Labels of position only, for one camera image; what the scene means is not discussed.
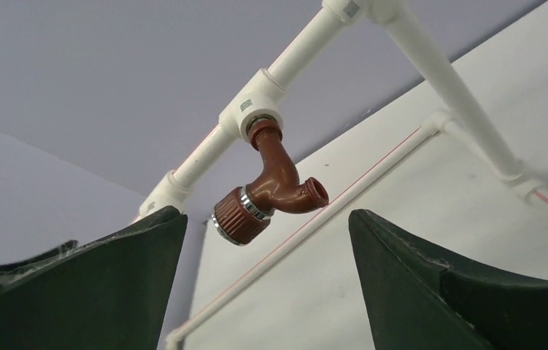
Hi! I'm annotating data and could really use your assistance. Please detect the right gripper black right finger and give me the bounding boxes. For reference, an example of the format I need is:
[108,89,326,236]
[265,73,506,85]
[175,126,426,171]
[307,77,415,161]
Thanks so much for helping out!
[348,209,548,349]

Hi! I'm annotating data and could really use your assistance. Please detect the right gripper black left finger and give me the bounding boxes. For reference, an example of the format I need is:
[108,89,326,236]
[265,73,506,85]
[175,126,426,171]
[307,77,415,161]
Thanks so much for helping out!
[0,206,188,349]

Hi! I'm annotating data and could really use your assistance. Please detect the red-brown water faucet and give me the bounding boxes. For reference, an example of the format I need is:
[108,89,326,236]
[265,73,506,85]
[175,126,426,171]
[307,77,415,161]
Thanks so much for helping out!
[212,117,330,246]

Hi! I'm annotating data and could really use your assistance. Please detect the white pipe frame with tees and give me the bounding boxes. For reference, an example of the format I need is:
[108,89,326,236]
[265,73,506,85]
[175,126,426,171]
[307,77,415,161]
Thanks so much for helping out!
[131,0,548,350]

